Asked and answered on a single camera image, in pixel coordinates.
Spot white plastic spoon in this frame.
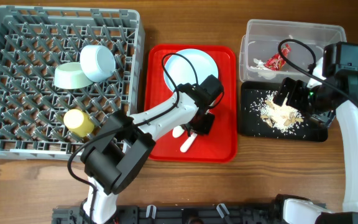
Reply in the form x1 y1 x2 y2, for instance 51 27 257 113
172 126 185 138

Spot rice and food scraps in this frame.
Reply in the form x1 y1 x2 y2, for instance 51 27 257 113
250 90 309 137

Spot white plastic fork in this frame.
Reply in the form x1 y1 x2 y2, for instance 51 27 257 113
180 133 197 153

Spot green plastic saucer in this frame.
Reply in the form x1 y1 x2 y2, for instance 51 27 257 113
53 62 93 90

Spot white paper napkin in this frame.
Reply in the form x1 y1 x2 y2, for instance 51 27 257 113
250 58 277 80

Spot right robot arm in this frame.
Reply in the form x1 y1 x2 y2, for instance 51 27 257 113
273 42 358 223

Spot clear plastic waste bin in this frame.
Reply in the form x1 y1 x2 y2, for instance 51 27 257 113
239 19 347 83

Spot light blue round plate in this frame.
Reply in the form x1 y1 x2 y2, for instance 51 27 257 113
163 49 219 86

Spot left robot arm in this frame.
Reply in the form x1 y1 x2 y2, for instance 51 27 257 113
80 75 224 223

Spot black rectangular tray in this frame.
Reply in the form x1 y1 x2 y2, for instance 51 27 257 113
239 81 328 142

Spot light blue plastic bowl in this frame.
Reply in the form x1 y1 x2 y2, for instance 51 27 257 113
80 45 116 83

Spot yellow plastic cup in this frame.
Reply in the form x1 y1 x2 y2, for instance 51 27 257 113
63 109 95 138

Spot red snack wrapper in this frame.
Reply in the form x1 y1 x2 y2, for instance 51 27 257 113
264 44 291 71

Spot red plastic serving tray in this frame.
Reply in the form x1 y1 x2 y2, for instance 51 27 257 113
144 44 237 163

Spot grey plastic dishwasher rack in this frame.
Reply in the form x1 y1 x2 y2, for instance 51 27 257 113
0 6 145 160

